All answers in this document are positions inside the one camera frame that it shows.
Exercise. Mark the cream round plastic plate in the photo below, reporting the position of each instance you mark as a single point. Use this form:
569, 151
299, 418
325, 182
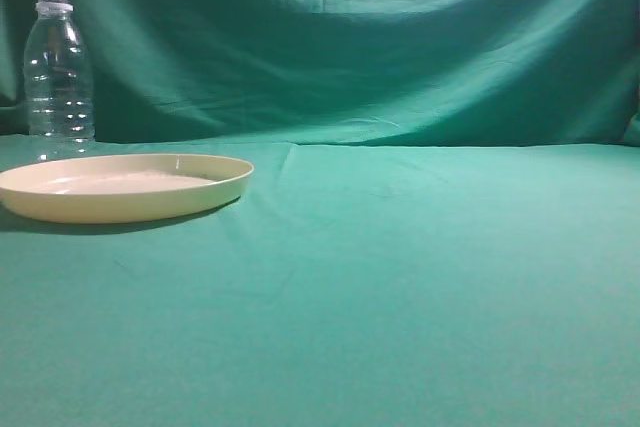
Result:
127, 188

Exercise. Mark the green cloth backdrop and tablecloth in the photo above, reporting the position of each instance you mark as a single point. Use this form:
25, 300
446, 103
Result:
442, 227

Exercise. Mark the clear plastic bottle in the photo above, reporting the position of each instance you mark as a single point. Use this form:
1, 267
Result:
58, 84

